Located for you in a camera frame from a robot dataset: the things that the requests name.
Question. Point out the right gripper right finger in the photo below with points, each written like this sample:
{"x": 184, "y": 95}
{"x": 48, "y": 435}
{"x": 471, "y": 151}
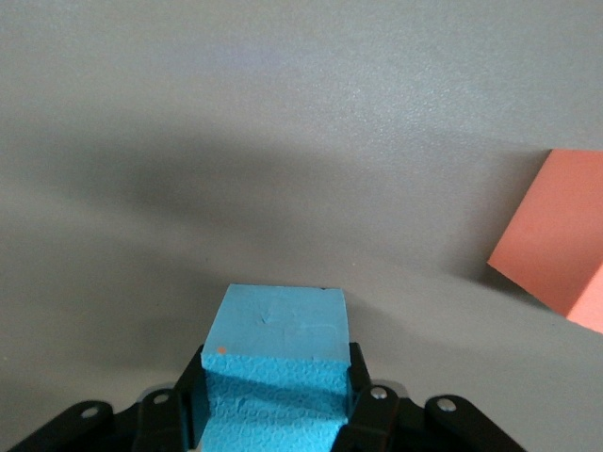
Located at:
{"x": 377, "y": 414}

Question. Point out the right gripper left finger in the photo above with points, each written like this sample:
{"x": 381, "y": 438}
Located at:
{"x": 160, "y": 414}

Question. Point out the blue foam cube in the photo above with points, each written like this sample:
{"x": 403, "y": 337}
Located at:
{"x": 278, "y": 339}

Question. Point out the orange foam cube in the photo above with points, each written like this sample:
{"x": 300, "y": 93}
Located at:
{"x": 556, "y": 235}

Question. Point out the brown table cover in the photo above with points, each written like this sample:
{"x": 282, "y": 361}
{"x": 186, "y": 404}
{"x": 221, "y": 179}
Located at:
{"x": 235, "y": 117}

